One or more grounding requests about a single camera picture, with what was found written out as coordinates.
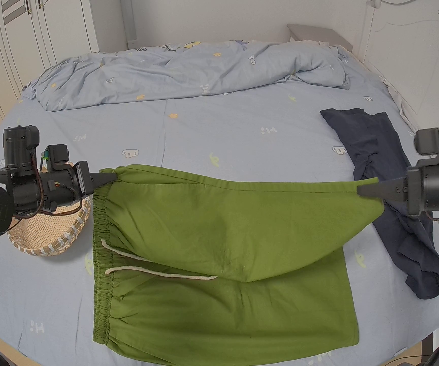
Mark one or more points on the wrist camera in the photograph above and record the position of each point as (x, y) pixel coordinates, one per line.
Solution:
(429, 141)
(57, 156)

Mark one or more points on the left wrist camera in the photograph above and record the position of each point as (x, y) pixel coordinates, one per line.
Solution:
(57, 156)

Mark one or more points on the grey bedside table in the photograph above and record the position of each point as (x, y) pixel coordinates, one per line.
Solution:
(318, 36)

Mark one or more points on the bed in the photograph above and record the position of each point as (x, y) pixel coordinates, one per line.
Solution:
(242, 135)

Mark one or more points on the pale blue quilt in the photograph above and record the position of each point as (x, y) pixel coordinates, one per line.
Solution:
(189, 74)

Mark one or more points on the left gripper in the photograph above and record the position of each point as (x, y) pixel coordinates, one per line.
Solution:
(61, 189)

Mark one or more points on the dark blue garment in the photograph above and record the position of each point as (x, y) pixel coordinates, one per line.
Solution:
(371, 139)

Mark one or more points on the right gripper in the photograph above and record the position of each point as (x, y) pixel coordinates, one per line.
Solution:
(429, 189)

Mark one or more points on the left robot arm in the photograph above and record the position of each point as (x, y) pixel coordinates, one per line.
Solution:
(19, 147)

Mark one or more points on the white wardrobe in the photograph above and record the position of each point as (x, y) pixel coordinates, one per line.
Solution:
(21, 32)

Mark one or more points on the round woven basket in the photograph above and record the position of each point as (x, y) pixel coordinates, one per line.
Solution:
(48, 231)

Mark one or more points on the green shorts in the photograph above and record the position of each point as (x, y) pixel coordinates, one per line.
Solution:
(219, 219)

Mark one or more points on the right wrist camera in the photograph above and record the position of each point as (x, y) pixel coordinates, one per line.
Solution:
(429, 141)

